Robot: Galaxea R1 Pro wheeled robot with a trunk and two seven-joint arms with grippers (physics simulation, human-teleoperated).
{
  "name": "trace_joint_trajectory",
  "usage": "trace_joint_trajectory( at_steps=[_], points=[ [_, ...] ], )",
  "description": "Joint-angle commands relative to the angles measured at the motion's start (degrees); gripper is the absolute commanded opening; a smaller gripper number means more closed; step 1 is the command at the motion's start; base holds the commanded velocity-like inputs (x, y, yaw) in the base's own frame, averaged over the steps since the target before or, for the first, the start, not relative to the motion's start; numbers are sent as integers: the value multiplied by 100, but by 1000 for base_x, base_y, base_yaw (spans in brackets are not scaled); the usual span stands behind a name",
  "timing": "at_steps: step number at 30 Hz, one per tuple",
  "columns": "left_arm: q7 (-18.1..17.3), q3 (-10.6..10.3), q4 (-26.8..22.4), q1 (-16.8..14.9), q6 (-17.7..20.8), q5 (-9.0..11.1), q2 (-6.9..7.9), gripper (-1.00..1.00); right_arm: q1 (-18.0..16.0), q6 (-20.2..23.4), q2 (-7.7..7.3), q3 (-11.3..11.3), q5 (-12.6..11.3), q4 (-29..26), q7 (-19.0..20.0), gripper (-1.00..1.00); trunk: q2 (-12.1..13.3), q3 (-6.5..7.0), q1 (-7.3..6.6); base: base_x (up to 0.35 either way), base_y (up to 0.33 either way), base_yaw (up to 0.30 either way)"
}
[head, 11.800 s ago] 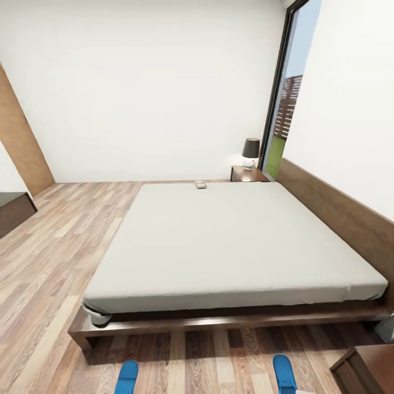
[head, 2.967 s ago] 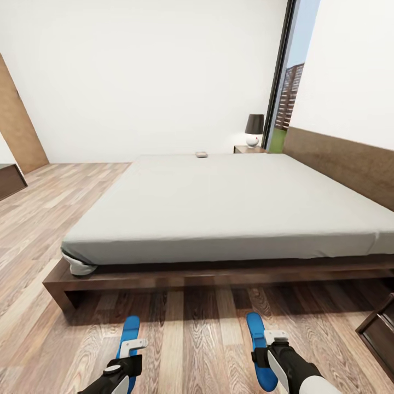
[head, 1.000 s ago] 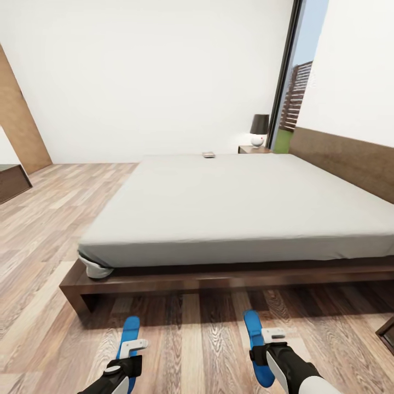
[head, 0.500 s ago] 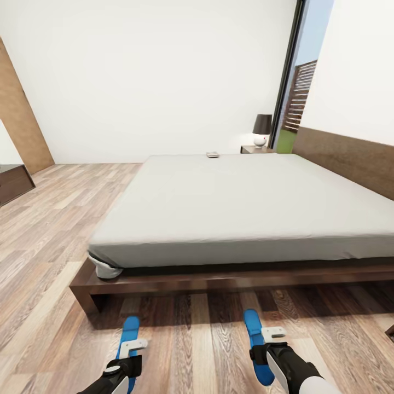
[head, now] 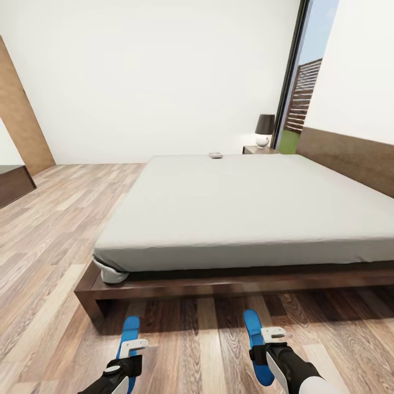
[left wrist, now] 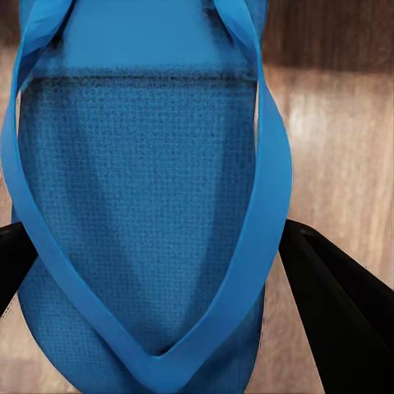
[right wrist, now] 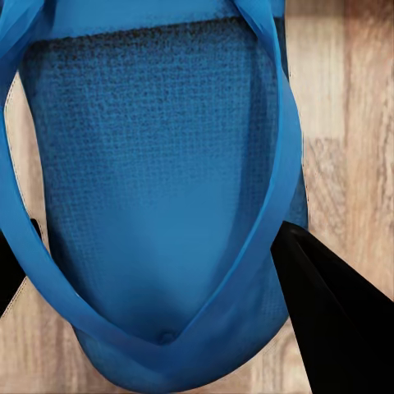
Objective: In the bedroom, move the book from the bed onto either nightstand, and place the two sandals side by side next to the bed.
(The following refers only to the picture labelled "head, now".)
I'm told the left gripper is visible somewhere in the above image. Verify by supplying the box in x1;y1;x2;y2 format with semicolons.
108;355;142;378

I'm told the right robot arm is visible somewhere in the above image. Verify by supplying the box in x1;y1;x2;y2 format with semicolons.
249;327;341;394

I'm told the sandal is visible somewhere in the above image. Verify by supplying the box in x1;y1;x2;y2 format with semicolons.
115;315;140;394
243;309;275;386

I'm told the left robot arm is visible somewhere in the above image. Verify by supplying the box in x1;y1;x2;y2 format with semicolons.
77;339;148;394

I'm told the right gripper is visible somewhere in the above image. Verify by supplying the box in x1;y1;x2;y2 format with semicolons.
249;344;269;366

